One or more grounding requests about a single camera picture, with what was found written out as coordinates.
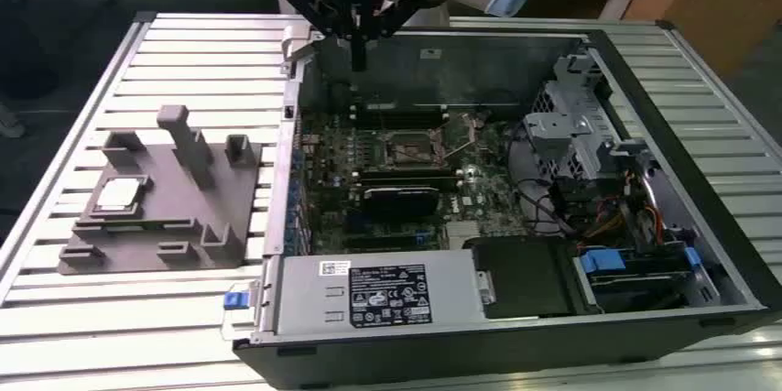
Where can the silver CPU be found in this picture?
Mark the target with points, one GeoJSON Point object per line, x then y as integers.
{"type": "Point", "coordinates": [119, 192]}

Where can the CPU socket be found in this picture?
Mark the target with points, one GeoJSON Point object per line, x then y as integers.
{"type": "Point", "coordinates": [403, 148]}

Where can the white case sticker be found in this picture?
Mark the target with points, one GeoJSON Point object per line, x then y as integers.
{"type": "Point", "coordinates": [430, 53]}

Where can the black RAM slot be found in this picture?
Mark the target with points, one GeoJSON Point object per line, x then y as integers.
{"type": "Point", "coordinates": [396, 124]}
{"type": "Point", "coordinates": [410, 177]}
{"type": "Point", "coordinates": [396, 108]}
{"type": "Point", "coordinates": [410, 173]}
{"type": "Point", "coordinates": [410, 185]}
{"type": "Point", "coordinates": [396, 113]}
{"type": "Point", "coordinates": [396, 119]}
{"type": "Point", "coordinates": [410, 181]}

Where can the silver metal drive cage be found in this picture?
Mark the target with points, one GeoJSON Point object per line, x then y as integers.
{"type": "Point", "coordinates": [562, 125]}

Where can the small black graphics card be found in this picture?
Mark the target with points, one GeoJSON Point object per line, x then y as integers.
{"type": "Point", "coordinates": [400, 201]}

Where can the green motherboard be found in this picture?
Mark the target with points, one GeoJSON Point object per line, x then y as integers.
{"type": "Point", "coordinates": [495, 221]}

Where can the small silver heatsink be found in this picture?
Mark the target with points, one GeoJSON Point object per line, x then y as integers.
{"type": "Point", "coordinates": [464, 233]}

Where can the black expansion slot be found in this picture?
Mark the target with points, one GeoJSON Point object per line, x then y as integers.
{"type": "Point", "coordinates": [379, 242]}

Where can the grey parts rack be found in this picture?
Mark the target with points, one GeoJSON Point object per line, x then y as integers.
{"type": "Point", "coordinates": [171, 226]}

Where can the white chair base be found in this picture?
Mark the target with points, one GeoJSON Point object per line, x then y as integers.
{"type": "Point", "coordinates": [9, 123]}

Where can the black plastic shroud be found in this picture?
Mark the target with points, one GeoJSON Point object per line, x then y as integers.
{"type": "Point", "coordinates": [525, 272]}

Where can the silver power supply unit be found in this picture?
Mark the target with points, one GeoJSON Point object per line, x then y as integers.
{"type": "Point", "coordinates": [306, 290]}

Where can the blue disk carrier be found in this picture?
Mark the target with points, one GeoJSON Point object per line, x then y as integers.
{"type": "Point", "coordinates": [602, 263]}

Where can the blue power supply latch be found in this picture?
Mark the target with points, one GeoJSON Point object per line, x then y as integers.
{"type": "Point", "coordinates": [235, 300]}

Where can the small blue plastic latch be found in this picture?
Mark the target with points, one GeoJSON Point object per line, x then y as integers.
{"type": "Point", "coordinates": [691, 257]}

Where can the black PC case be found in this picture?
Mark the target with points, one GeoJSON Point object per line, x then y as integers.
{"type": "Point", "coordinates": [427, 363]}

